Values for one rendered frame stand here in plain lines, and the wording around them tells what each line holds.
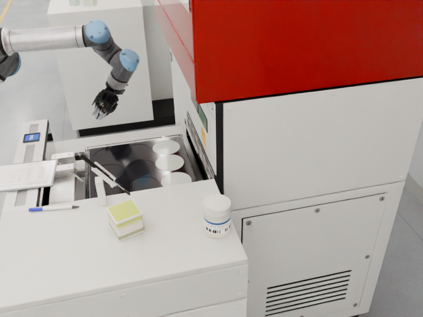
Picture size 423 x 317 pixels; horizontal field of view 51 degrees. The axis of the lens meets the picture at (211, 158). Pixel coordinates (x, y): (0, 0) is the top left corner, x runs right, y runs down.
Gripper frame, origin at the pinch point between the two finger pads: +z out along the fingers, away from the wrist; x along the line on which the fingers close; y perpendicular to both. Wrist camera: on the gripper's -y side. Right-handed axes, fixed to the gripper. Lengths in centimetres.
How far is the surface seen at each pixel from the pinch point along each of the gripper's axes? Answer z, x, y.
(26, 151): -1.3, -10.4, 38.7
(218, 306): -33, 60, 76
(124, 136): 0.4, 13.4, 1.3
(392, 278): -1, 164, -18
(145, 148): -16.2, 22.9, 19.8
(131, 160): -15.5, 21.2, 28.9
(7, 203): -8, -2, 65
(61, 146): 12.4, -5.1, 14.5
